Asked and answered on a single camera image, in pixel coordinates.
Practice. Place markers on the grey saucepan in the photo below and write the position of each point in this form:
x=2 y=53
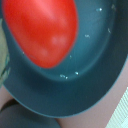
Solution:
x=86 y=74

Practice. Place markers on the red toy tomato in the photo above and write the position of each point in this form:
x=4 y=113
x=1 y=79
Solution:
x=44 y=29

